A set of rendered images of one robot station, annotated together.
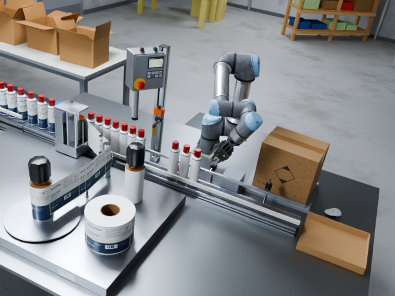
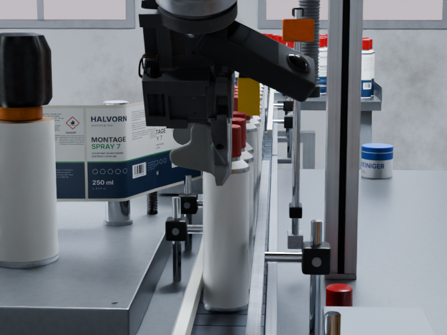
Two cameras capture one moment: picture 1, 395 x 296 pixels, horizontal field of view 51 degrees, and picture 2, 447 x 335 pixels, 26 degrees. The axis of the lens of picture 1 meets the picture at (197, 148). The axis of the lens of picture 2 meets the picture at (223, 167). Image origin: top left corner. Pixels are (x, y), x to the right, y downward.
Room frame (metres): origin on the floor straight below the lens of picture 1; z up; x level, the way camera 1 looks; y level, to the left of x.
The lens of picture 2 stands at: (1.43, -1.00, 1.22)
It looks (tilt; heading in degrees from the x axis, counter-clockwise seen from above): 10 degrees down; 73
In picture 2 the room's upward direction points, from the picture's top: straight up
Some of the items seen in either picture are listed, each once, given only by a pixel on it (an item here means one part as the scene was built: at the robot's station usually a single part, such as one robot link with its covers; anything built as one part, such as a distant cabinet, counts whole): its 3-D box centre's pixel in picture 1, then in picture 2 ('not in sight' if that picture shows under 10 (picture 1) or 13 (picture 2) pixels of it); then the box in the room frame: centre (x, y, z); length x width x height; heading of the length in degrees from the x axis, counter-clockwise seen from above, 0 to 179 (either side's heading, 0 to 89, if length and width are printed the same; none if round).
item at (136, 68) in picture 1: (145, 69); not in sight; (1.95, 0.31, 1.38); 0.17 x 0.10 x 0.19; 125
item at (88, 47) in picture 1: (83, 39); not in sight; (3.55, 1.13, 0.97); 0.51 x 0.42 x 0.37; 164
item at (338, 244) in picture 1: (334, 241); not in sight; (1.49, -0.69, 0.85); 0.30 x 0.26 x 0.04; 70
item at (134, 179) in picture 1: (134, 172); (20, 147); (1.55, 0.27, 1.03); 0.09 x 0.09 x 0.30
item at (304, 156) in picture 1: (290, 164); not in sight; (1.90, -0.51, 0.99); 0.30 x 0.24 x 0.27; 66
